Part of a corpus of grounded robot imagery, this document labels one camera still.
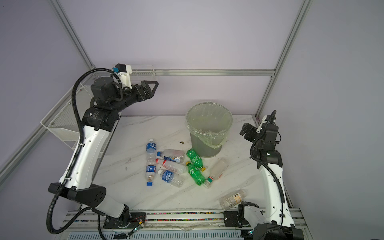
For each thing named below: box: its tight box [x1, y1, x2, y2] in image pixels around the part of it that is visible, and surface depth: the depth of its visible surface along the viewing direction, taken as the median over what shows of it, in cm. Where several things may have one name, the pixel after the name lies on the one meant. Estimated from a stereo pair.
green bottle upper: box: [186, 148, 206, 172], surface depth 92 cm
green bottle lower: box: [185, 161, 206, 186], surface depth 87 cm
